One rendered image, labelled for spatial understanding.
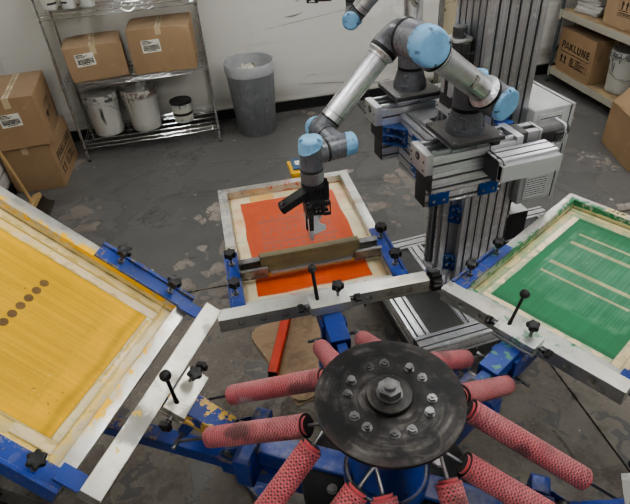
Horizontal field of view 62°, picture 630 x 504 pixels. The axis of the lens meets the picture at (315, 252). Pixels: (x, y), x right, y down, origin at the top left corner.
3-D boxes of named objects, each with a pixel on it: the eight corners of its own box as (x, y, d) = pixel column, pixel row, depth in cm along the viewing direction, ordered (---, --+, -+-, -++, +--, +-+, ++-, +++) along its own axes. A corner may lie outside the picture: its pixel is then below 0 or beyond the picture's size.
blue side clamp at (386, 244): (368, 241, 205) (368, 226, 200) (380, 238, 205) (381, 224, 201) (394, 291, 181) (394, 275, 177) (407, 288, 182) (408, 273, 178)
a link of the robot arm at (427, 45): (499, 85, 193) (404, 8, 159) (529, 98, 182) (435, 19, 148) (480, 114, 197) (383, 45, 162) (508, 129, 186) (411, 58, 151)
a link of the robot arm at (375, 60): (388, 1, 167) (294, 126, 176) (408, 8, 159) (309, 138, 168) (408, 25, 175) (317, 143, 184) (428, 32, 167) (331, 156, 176)
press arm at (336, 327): (318, 313, 168) (317, 302, 165) (337, 310, 169) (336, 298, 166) (331, 353, 154) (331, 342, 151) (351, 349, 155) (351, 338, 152)
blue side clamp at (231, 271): (226, 266, 197) (222, 252, 193) (239, 264, 198) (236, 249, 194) (233, 322, 174) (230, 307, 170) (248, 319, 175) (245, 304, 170)
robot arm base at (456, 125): (471, 117, 213) (474, 94, 206) (492, 133, 201) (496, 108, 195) (437, 124, 210) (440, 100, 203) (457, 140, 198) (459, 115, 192)
